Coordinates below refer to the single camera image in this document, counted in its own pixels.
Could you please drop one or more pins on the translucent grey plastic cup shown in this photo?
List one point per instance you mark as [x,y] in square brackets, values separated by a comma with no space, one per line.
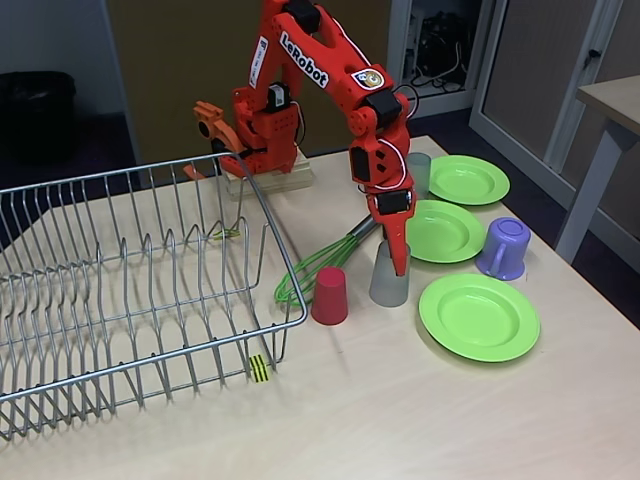
[420,175]
[385,290]

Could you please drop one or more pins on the red plastic cup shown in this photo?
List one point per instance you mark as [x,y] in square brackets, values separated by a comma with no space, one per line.
[330,300]

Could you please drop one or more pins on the purple plastic mug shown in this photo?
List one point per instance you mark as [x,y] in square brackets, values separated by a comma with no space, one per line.
[510,245]

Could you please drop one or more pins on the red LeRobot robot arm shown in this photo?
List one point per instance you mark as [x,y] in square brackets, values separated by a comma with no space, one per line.
[340,85]

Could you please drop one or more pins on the green plastic plate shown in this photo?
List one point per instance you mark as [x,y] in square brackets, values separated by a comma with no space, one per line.
[445,232]
[480,317]
[470,180]

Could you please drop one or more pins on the wooden base block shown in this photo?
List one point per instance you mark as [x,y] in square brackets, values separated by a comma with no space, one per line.
[295,175]

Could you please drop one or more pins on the orange table clamp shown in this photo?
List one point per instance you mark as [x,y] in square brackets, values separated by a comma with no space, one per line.
[225,132]

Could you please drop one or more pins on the yellow black striped tape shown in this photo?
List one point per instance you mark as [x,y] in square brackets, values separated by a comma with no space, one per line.
[260,369]

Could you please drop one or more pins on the white tambour door cabinet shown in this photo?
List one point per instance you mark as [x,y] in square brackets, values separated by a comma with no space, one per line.
[540,75]

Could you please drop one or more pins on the beige side table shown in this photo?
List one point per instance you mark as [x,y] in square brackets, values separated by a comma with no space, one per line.
[615,92]

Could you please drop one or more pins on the brown pin board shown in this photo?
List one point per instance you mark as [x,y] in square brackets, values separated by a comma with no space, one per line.
[150,30]

